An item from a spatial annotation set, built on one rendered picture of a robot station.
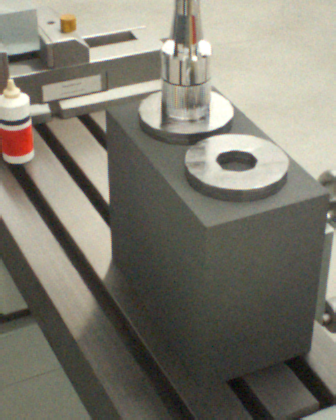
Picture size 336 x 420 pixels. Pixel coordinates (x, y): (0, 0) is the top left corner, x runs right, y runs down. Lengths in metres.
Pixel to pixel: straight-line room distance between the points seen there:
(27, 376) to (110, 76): 0.44
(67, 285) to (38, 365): 0.36
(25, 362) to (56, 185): 0.29
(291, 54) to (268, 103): 0.41
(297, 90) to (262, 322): 2.54
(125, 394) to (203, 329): 0.10
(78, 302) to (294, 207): 0.28
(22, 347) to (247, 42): 2.55
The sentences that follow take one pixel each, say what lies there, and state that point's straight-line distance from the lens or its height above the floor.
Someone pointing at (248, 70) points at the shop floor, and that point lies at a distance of 3.46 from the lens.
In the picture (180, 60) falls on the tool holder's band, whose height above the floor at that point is 1.18.
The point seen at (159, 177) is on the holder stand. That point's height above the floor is 1.10.
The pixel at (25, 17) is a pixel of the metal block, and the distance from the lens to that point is 1.24.
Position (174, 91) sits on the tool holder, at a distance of 0.84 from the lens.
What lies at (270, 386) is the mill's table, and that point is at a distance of 0.87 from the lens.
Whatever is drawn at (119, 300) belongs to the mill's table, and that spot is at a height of 0.92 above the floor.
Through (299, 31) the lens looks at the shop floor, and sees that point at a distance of 3.80.
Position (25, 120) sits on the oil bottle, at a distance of 1.15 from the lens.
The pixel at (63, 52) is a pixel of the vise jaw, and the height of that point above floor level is 1.01.
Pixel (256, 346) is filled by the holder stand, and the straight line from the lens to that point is 0.86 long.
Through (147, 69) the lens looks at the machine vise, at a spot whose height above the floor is 0.96.
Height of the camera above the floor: 1.54
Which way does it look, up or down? 35 degrees down
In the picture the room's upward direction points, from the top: straight up
